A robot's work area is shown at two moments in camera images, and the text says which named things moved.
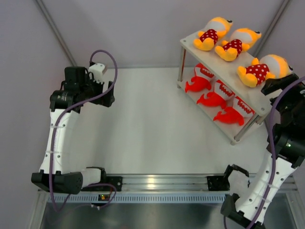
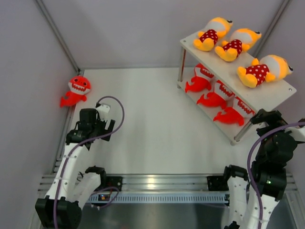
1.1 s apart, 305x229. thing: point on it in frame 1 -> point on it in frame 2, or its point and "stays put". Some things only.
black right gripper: [272, 85] -> [273, 118]
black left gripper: [99, 86] -> [103, 123]
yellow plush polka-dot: [242, 39] stays put
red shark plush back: [201, 82] stays put
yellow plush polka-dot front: [270, 67] stays put
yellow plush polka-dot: [216, 28] stays put
